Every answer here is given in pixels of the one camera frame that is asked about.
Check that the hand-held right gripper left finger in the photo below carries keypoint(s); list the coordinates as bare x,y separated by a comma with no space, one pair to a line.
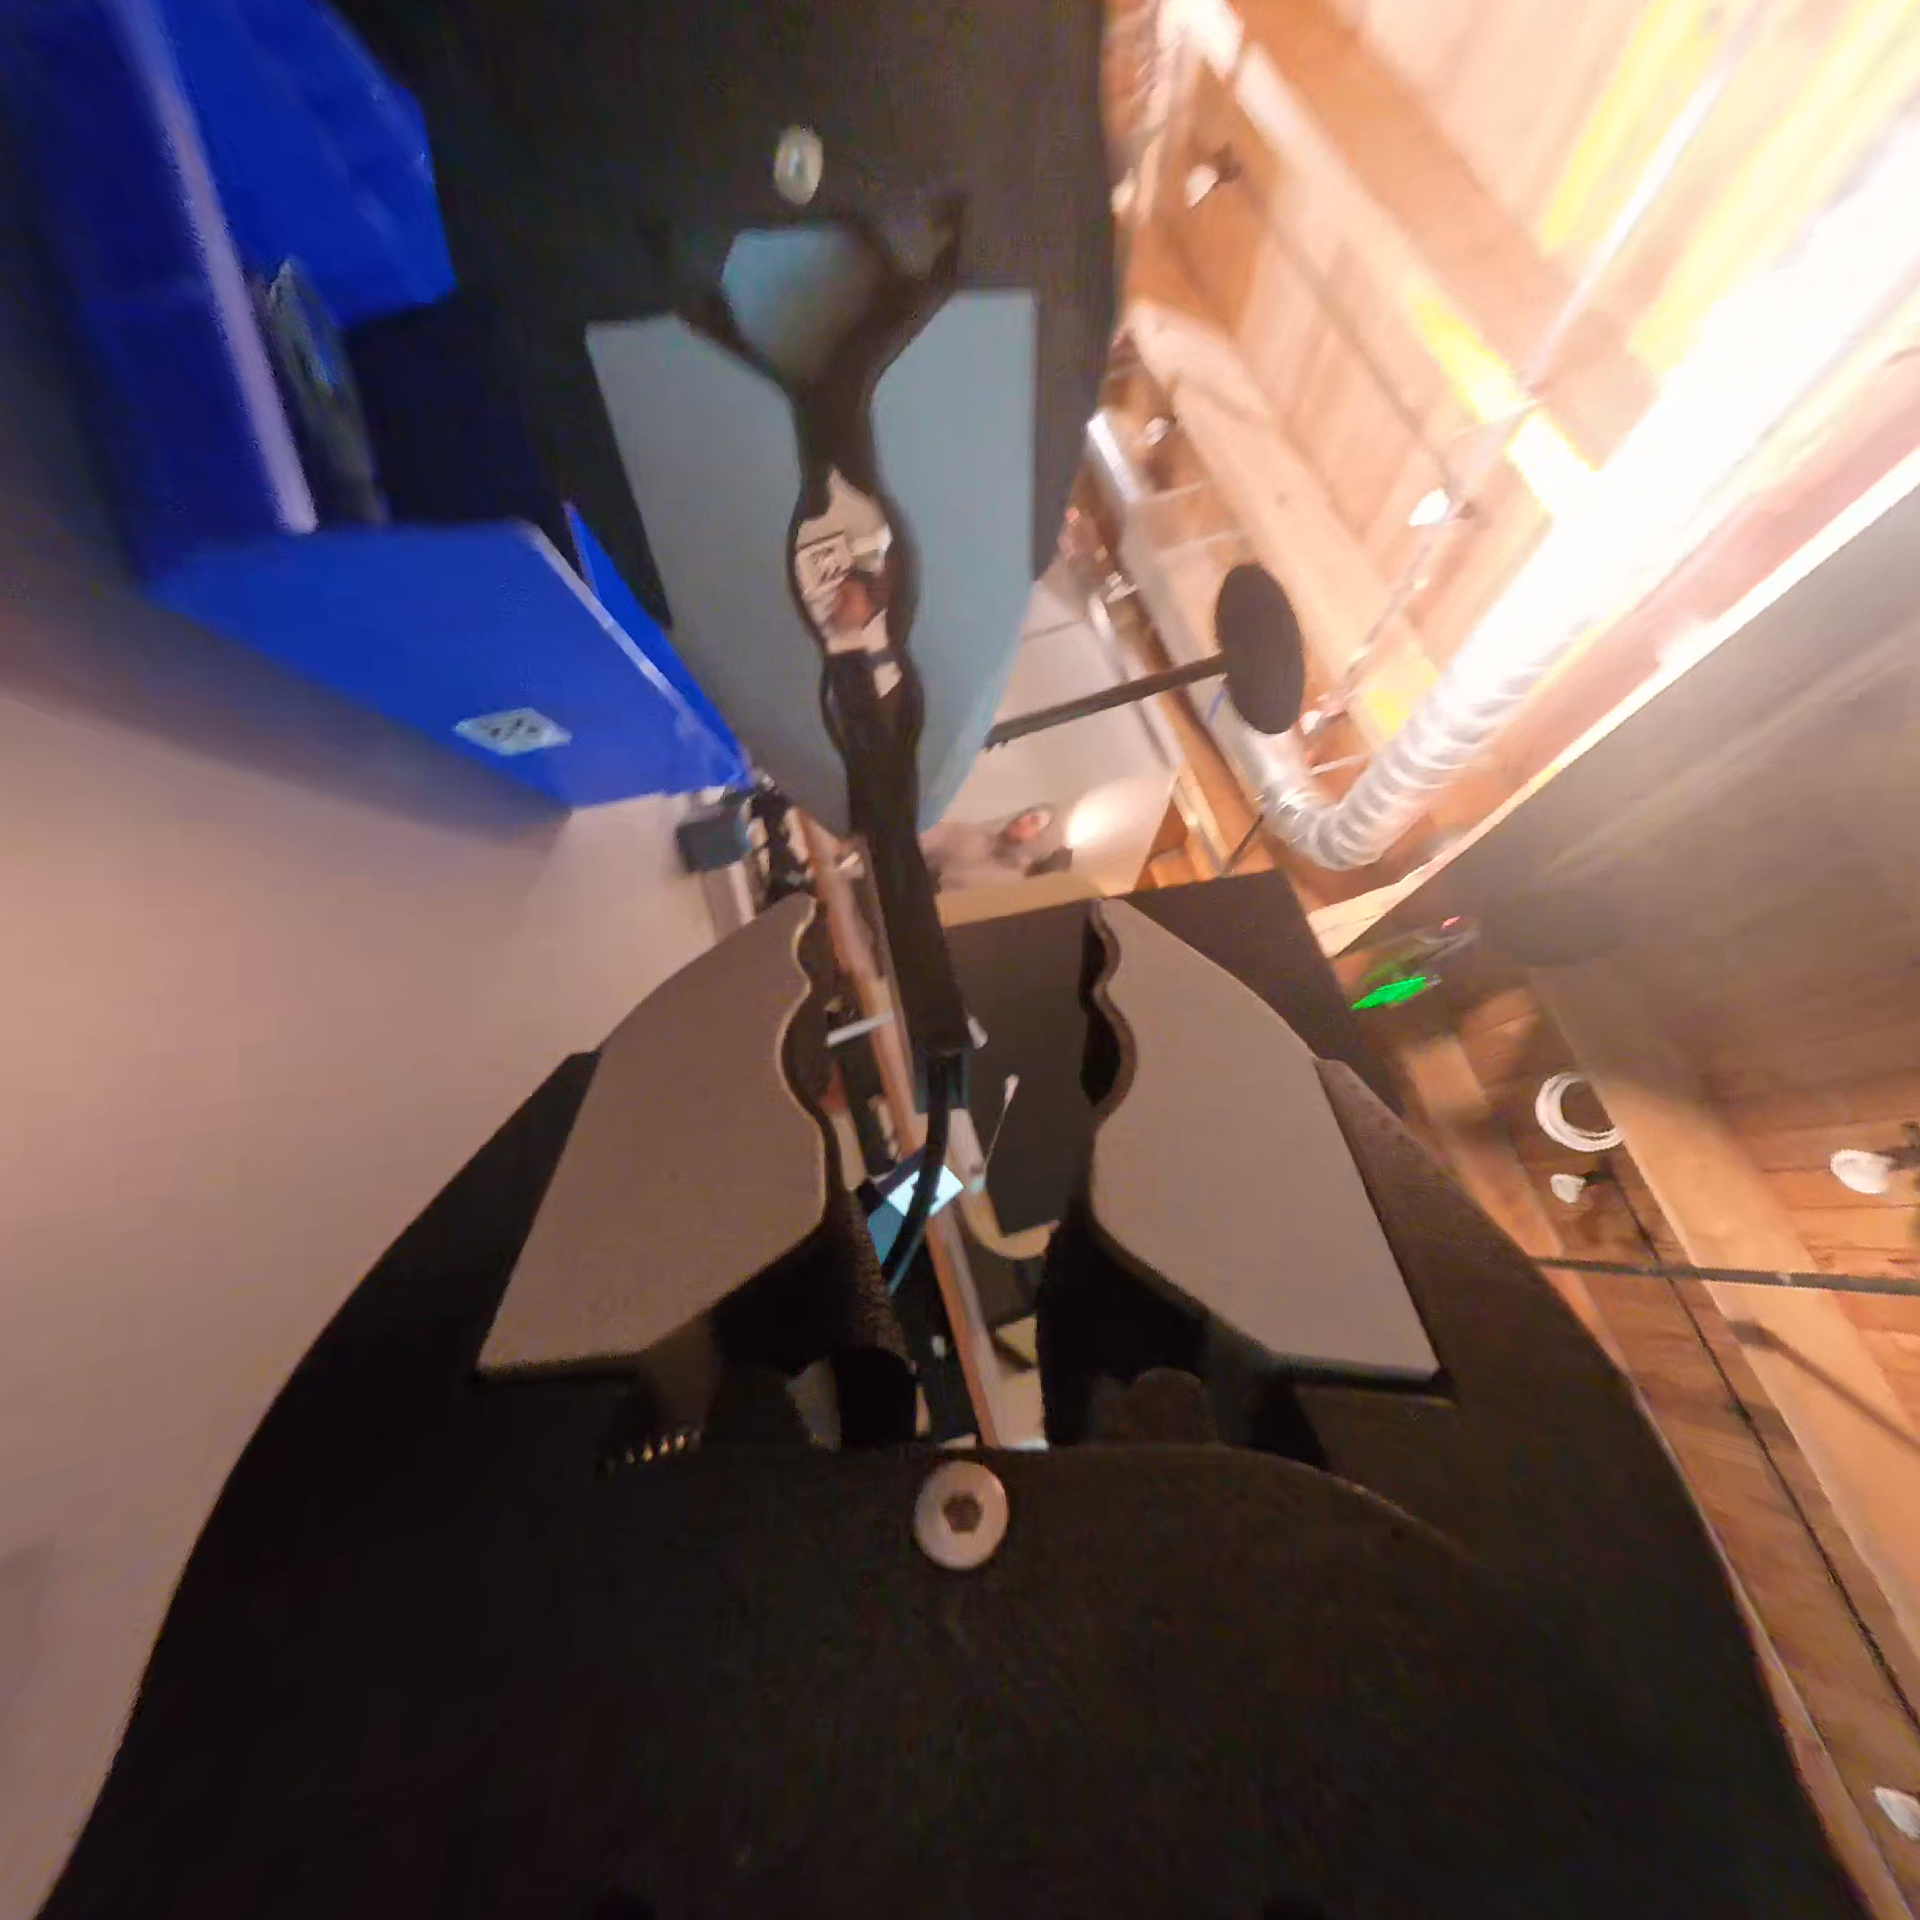
674,1171

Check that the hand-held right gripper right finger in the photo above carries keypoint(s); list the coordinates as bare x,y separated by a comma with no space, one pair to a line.
1261,1171

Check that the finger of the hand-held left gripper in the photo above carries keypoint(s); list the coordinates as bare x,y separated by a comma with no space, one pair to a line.
969,494
704,524

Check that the dark grey usb hub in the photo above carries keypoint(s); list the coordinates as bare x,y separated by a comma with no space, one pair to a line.
900,841

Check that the dark grey charger case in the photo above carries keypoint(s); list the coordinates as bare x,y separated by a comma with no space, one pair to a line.
712,836

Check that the black floor lamp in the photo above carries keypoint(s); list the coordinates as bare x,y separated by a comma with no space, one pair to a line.
1261,645

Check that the silver ventilation duct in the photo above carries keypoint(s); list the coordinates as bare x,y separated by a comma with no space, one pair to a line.
1394,780

